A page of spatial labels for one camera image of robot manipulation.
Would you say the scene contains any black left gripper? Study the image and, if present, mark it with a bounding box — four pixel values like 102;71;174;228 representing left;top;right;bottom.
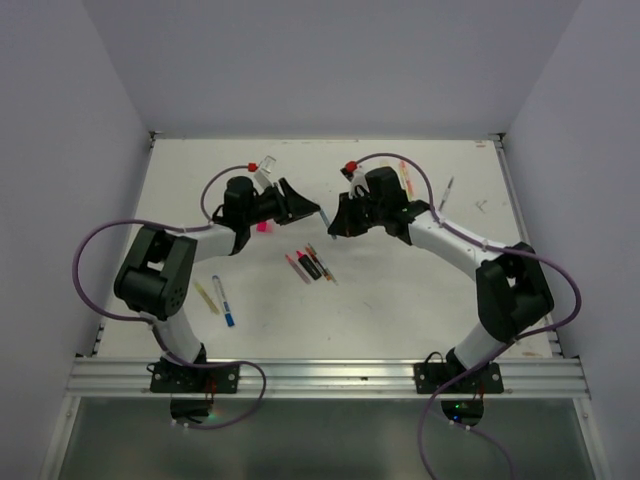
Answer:
244;178;319;226

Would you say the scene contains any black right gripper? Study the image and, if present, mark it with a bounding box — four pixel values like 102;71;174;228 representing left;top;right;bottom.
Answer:
329;188;387;237

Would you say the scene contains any pink highlighter cap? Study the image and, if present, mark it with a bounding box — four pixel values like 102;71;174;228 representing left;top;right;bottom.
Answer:
256;221;273;234

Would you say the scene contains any red orange-tipped pen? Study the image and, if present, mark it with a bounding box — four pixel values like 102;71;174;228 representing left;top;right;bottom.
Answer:
305;245;331;281

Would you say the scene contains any green clear pen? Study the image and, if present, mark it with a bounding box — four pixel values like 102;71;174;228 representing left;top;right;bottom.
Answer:
307;243;338;285

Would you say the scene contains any pink clear pen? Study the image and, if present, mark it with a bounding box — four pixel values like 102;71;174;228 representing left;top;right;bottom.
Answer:
285;254;311;285

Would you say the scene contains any black highlighter body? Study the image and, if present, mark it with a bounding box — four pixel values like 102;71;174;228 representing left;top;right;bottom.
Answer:
296;250;322;280

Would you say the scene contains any pale yellow pen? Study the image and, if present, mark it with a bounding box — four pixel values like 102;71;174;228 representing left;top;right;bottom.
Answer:
193;281;220;315

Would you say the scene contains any blue capped white pen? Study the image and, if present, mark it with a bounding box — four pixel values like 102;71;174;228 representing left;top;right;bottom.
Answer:
212;275;235;328

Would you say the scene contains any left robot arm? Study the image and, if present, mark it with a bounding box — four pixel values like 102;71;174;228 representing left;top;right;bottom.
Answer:
114;176;320;393

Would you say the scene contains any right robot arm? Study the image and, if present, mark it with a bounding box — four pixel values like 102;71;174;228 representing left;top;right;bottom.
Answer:
328;162;554;393

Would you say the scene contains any thin orange pen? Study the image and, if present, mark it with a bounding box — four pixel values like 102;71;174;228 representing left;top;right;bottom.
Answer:
399;160;414;200

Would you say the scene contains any clear purple pen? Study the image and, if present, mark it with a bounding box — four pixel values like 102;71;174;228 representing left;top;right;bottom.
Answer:
438;176;455;211

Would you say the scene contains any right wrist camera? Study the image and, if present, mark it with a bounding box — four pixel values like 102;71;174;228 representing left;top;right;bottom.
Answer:
342;165;369;199

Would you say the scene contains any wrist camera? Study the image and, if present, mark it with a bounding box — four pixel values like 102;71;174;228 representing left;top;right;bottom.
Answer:
254;156;276;189
342;165;369;199

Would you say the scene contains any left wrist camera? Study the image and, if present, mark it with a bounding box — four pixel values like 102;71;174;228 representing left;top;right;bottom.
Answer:
254;156;276;189

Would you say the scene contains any left aluminium side rail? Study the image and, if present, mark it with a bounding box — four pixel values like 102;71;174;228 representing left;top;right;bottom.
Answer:
79;129;156;355

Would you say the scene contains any aluminium side rail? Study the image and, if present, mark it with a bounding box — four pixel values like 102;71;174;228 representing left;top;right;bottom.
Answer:
79;129;156;355
489;132;566;357

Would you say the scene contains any right aluminium side rail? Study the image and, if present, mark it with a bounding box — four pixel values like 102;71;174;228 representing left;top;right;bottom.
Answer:
489;132;566;357

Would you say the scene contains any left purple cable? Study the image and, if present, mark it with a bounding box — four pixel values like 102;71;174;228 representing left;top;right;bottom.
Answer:
73;160;266;432

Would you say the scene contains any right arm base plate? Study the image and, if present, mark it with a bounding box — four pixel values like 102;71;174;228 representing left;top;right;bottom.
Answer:
413;361;505;395

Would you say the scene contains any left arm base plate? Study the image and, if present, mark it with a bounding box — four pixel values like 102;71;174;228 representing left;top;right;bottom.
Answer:
146;359;240;395

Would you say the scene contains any aluminium front rail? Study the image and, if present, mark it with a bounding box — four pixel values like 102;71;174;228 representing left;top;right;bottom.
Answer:
65;357;590;400

